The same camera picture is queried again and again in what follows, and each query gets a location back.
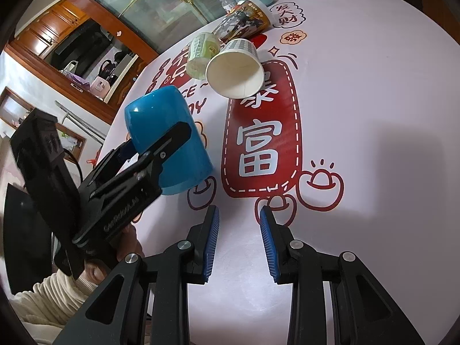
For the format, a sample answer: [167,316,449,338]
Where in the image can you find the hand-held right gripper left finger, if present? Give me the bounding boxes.
[52,205,221,345]

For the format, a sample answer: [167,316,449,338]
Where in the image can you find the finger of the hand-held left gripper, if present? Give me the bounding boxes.
[94,139,140,174]
[136,121,192,188]

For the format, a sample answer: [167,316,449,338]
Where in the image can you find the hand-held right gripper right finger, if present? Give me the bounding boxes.
[259,206,426,345]

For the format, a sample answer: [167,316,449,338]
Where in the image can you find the blue plastic cup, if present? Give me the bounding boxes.
[124,85,215,196]

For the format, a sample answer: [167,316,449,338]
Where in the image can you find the person's left forearm cream sleeve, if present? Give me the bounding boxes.
[11,269,98,345]

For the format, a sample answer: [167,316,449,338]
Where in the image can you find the white checked paper cup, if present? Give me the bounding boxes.
[206,38,264,100]

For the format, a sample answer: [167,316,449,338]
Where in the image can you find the green patterned paper cup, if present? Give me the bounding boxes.
[187,32,221,80]

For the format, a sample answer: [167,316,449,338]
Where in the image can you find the cartoon printed paper cup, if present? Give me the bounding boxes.
[214,0,271,42]

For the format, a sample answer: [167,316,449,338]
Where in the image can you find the person's left hand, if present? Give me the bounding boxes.
[83,223,145,289]

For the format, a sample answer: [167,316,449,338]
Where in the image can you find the metal rods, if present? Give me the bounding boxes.
[54,101,108,141]

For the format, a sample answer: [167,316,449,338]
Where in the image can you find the pink kitchen appliance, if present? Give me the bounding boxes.
[90,77,113,100]

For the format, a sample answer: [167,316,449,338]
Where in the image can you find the dark kettle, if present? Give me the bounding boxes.
[98,59,120,82]

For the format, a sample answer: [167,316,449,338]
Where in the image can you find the wooden cabinet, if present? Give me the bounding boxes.
[5,0,159,116]

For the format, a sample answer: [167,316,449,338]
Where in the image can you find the black range hood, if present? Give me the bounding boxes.
[43,20,113,77]

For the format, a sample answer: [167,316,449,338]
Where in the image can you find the printed white tablecloth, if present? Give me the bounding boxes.
[88,0,460,345]

